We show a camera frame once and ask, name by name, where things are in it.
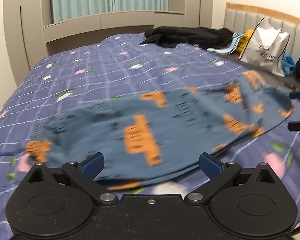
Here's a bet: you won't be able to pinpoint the black clothing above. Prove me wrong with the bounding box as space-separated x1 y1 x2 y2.
139 26 234 50

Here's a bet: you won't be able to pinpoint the yellow item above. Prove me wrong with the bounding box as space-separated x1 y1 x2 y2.
236 29 253 54

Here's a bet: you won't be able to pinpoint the large white shopping bag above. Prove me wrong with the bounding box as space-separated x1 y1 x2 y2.
239 17 282 71

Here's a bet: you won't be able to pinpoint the grey padded headboard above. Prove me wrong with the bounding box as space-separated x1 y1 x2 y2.
224 2 300 57

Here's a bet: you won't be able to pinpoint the purple checked floral blanket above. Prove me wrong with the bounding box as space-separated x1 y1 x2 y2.
0 32 300 238

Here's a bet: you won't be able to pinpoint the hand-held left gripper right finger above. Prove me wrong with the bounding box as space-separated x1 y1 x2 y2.
184 152 276 205

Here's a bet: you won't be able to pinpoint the small white shopping bag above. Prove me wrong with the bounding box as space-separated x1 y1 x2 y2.
271 31 291 78

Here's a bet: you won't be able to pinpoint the beige built-in cabinet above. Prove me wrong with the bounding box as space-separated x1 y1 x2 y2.
3 0 213 86

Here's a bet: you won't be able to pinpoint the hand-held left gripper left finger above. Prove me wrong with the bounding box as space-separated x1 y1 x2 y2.
27 152 119 206

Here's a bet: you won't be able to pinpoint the grey bed sheet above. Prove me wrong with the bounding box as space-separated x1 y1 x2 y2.
215 52 300 98

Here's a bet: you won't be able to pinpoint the light blue cloth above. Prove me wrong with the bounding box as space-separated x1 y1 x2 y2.
207 32 244 55

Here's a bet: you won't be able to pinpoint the blue pants with orange print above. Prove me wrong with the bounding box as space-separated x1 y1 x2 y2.
25 70 294 191

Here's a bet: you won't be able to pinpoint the blue plastic bag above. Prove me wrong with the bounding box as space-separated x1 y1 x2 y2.
281 53 297 76

